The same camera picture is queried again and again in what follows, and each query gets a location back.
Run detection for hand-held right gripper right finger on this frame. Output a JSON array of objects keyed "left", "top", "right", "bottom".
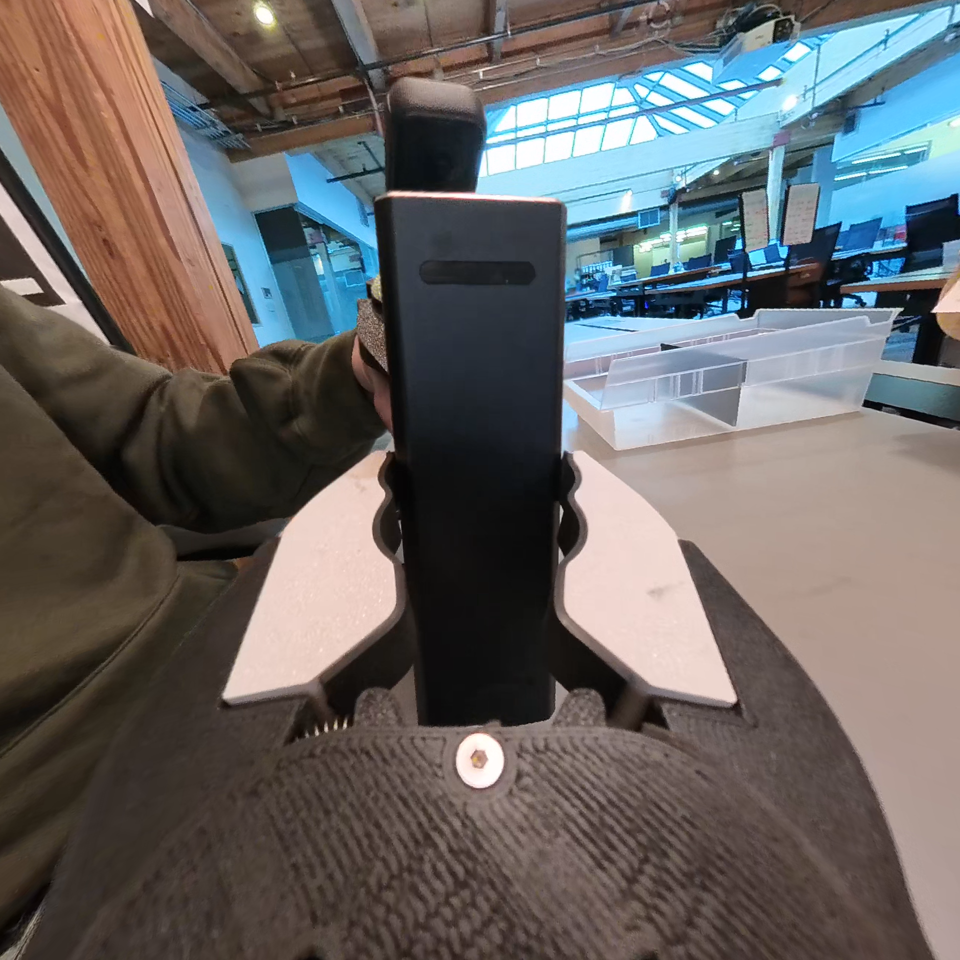
[{"left": 553, "top": 450, "right": 741, "bottom": 711}]

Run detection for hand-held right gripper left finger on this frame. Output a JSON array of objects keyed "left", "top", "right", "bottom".
[{"left": 222, "top": 450, "right": 412, "bottom": 708}]

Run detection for black rectangular box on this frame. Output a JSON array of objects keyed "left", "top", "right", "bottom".
[{"left": 373, "top": 191, "right": 568, "bottom": 729}]

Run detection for person's left forearm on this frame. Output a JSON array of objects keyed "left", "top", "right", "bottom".
[{"left": 150, "top": 330, "right": 387, "bottom": 535}]

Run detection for long wooden office desk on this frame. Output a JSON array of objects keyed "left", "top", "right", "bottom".
[{"left": 615, "top": 258, "right": 826, "bottom": 301}]

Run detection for person's left hand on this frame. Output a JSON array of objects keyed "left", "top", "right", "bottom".
[{"left": 351, "top": 341, "right": 396, "bottom": 440}]

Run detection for skylight windows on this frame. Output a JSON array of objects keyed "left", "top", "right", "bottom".
[{"left": 480, "top": 37, "right": 819, "bottom": 177}]

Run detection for glass partition door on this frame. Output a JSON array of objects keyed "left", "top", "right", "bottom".
[{"left": 255, "top": 206, "right": 376, "bottom": 342}]

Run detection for person's green jacket torso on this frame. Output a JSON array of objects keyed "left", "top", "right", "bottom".
[{"left": 0, "top": 285, "right": 301, "bottom": 924}]

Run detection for clear plastic divider tray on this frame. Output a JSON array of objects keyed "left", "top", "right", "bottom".
[{"left": 562, "top": 306, "right": 903, "bottom": 451}]

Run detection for wooden pillar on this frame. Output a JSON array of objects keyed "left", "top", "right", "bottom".
[{"left": 0, "top": 0, "right": 260, "bottom": 376}]

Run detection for paper flip chart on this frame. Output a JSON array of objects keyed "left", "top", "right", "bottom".
[
  {"left": 780, "top": 182, "right": 822, "bottom": 247},
  {"left": 738, "top": 187, "right": 774, "bottom": 252}
]

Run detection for ceiling mounted equipment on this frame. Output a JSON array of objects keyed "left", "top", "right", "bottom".
[{"left": 712, "top": 3, "right": 804, "bottom": 80}]

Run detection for white adjoining table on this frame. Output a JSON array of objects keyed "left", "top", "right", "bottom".
[{"left": 862, "top": 360, "right": 960, "bottom": 432}]

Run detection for row of black office chairs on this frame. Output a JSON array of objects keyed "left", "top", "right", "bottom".
[{"left": 570, "top": 193, "right": 960, "bottom": 320}]

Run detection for black framed wall board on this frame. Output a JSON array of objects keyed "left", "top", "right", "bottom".
[{"left": 0, "top": 146, "right": 136, "bottom": 354}]

